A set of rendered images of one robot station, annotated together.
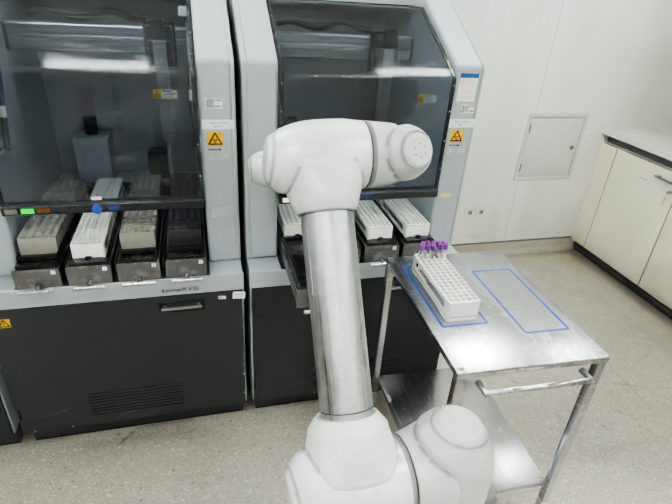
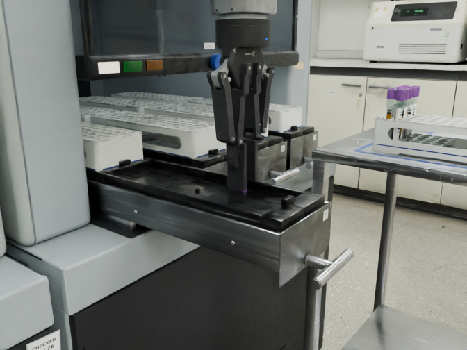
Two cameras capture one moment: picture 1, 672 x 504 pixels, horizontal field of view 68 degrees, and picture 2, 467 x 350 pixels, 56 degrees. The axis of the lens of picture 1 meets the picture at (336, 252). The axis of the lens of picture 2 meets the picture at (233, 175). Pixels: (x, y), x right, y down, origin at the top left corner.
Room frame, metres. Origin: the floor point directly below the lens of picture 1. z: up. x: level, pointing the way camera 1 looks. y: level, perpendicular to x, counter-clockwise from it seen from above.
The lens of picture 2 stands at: (0.97, 0.43, 1.01)
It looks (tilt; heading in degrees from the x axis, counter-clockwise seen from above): 16 degrees down; 323
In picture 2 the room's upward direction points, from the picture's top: straight up
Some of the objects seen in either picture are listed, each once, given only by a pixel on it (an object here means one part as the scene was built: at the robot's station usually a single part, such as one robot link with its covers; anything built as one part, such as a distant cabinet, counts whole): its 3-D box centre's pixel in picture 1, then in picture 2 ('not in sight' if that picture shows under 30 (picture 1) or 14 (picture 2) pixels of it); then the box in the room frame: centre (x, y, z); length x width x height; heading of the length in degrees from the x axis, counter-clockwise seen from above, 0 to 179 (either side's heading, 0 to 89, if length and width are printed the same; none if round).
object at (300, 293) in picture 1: (298, 247); (136, 188); (1.63, 0.14, 0.78); 0.73 x 0.14 x 0.09; 16
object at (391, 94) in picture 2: not in sight; (388, 119); (1.45, -0.28, 0.88); 0.02 x 0.02 x 0.11
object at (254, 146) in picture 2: not in sight; (248, 162); (1.47, 0.03, 0.84); 0.03 x 0.01 x 0.07; 16
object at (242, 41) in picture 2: not in sight; (242, 53); (1.47, 0.05, 1.00); 0.08 x 0.07 x 0.09; 106
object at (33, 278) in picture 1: (58, 232); not in sight; (1.62, 1.04, 0.78); 0.73 x 0.14 x 0.09; 16
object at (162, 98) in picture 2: not in sight; (156, 106); (2.17, -0.18, 0.83); 0.30 x 0.10 x 0.06; 16
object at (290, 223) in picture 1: (290, 214); (69, 143); (1.80, 0.19, 0.83); 0.30 x 0.10 x 0.06; 16
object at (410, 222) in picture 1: (403, 216); (242, 116); (1.87, -0.27, 0.83); 0.30 x 0.10 x 0.06; 16
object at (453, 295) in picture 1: (443, 284); (465, 140); (1.33, -0.34, 0.85); 0.30 x 0.10 x 0.06; 14
